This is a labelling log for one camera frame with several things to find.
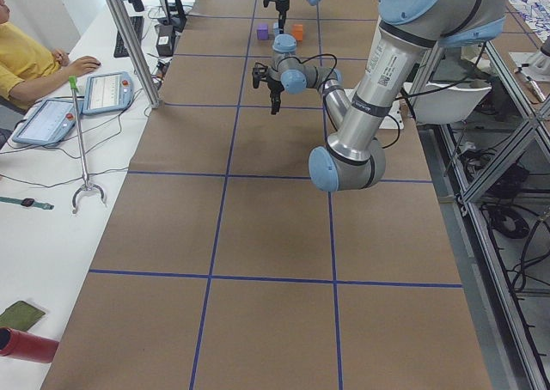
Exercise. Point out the orange foam block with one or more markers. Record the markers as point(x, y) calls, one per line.
point(297, 31)

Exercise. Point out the green strap smartwatch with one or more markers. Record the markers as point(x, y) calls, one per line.
point(27, 203)

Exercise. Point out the aluminium frame post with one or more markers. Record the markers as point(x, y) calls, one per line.
point(133, 45)

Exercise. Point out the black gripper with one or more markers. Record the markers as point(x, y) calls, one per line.
point(273, 87)
point(281, 7)

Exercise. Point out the black monitor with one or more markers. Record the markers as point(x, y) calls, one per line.
point(173, 14)

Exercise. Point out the near teach pendant tablet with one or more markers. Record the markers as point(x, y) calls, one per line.
point(49, 123)

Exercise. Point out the far teach pendant tablet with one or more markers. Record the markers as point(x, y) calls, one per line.
point(107, 93)

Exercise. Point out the person in yellow shirt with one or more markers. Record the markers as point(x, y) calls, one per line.
point(31, 71)

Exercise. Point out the purple foam block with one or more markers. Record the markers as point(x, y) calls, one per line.
point(262, 31)

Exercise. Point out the black power adapter box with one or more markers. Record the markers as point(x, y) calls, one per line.
point(165, 40)

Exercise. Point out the teach pendant tablet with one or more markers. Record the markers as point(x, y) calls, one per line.
point(49, 123)
point(107, 93)

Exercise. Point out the metal reacher grabber tool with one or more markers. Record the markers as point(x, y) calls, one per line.
point(87, 185)

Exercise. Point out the red cylinder bottle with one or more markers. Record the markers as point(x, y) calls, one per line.
point(26, 346)

